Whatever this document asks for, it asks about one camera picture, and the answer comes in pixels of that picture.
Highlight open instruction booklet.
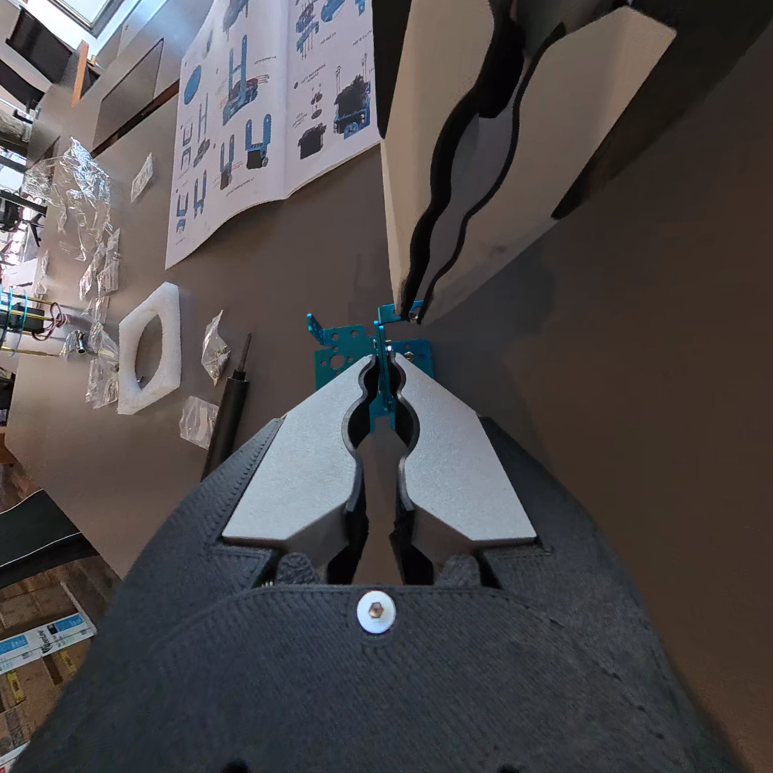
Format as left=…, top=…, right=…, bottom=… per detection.
left=165, top=0, right=382, bottom=271

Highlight clear bag of screws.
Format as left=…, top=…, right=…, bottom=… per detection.
left=201, top=310, right=232, bottom=386
left=179, top=395, right=219, bottom=449

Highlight black electric screwdriver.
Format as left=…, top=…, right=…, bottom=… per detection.
left=200, top=332, right=254, bottom=481

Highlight crumpled clear plastic wrap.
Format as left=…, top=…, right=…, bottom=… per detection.
left=23, top=136, right=114, bottom=262

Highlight adjacent wood-edged desk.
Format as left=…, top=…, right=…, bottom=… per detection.
left=36, top=36, right=182, bottom=159

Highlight white foam square ring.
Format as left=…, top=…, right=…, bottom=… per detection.
left=116, top=281, right=182, bottom=415

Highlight blue metal bracket assembly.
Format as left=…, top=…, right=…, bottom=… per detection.
left=306, top=305, right=437, bottom=432

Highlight stack of cardboard boxes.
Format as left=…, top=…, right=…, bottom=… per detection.
left=0, top=568, right=99, bottom=773

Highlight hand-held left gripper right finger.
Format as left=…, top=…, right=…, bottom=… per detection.
left=386, top=351, right=538, bottom=585

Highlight cluster of small clear bags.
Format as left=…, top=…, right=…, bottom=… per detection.
left=33, top=151, right=156, bottom=409

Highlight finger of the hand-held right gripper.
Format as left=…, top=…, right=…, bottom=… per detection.
left=380, top=0, right=526, bottom=319
left=418, top=5, right=677, bottom=325

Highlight dark flat pad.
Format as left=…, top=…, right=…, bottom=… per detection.
left=91, top=38, right=165, bottom=152

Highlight grey desk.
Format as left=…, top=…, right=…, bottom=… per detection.
left=5, top=0, right=773, bottom=773

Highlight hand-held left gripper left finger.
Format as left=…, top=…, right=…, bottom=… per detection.
left=221, top=354, right=382, bottom=585

